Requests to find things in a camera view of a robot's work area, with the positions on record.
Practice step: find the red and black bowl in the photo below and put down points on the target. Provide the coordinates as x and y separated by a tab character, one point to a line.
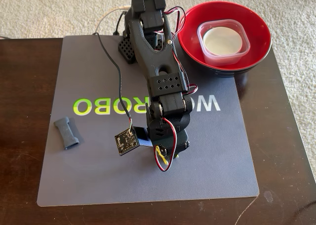
259	32

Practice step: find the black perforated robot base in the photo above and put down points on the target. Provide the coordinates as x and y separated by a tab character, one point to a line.
127	49

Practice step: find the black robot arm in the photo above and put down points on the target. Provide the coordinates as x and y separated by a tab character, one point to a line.
153	57

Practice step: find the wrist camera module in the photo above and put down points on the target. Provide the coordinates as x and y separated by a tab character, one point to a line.
126	141

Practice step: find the small white ceramic bowl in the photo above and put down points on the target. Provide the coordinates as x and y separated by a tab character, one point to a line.
222	41

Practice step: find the clear square plastic container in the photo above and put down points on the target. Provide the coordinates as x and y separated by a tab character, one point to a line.
243	53

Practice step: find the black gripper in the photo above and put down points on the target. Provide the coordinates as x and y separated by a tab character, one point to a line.
178	141

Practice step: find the grey WOWROBO mat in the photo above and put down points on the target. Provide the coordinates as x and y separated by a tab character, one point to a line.
98	180

